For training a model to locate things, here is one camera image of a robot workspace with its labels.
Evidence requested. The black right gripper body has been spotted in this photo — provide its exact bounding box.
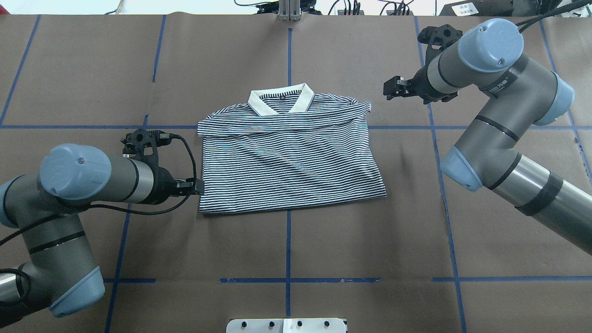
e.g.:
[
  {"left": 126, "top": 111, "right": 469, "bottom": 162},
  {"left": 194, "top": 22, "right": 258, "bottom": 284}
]
[{"left": 410, "top": 67, "right": 440, "bottom": 104}]

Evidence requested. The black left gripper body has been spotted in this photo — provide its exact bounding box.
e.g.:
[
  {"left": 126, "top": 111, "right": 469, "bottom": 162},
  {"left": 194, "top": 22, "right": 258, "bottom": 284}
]
[{"left": 150, "top": 169, "right": 179, "bottom": 205}]

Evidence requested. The striped polo shirt white collar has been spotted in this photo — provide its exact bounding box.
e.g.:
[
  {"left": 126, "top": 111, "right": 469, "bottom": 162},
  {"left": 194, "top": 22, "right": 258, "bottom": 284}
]
[{"left": 197, "top": 83, "right": 387, "bottom": 215}]

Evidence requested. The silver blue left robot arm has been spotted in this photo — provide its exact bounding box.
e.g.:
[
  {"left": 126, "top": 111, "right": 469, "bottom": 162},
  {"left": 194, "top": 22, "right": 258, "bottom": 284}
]
[{"left": 1, "top": 144, "right": 204, "bottom": 327}]

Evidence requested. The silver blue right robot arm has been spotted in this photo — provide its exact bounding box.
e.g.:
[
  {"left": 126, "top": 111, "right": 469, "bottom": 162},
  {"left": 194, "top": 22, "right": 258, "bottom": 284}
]
[{"left": 383, "top": 18, "right": 592, "bottom": 253}]

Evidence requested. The black box white label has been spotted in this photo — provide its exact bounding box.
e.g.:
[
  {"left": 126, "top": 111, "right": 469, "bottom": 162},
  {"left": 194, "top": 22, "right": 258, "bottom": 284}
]
[{"left": 438, "top": 0, "right": 514, "bottom": 17}]

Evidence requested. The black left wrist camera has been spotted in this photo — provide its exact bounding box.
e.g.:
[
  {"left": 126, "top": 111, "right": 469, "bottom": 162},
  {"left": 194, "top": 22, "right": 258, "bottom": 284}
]
[{"left": 121, "top": 129, "right": 172, "bottom": 160}]

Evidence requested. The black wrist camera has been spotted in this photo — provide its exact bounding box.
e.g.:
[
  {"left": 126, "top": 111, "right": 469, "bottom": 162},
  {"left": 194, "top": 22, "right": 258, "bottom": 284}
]
[
  {"left": 417, "top": 25, "right": 463, "bottom": 64},
  {"left": 121, "top": 129, "right": 172, "bottom": 160}
]

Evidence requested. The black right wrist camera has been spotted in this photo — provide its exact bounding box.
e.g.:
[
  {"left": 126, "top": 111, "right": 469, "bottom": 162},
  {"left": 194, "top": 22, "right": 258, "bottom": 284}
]
[{"left": 417, "top": 25, "right": 463, "bottom": 64}]

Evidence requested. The aluminium frame post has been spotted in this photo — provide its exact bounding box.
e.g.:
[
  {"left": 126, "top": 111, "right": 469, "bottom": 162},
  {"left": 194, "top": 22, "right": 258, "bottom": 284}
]
[{"left": 277, "top": 0, "right": 302, "bottom": 22}]

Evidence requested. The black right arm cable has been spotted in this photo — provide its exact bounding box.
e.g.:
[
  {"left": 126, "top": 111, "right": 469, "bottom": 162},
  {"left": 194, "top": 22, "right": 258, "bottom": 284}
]
[{"left": 516, "top": 0, "right": 592, "bottom": 33}]

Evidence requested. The white pedestal base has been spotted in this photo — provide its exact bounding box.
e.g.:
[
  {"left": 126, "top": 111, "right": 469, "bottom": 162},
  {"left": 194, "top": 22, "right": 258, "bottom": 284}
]
[{"left": 226, "top": 318, "right": 348, "bottom": 333}]

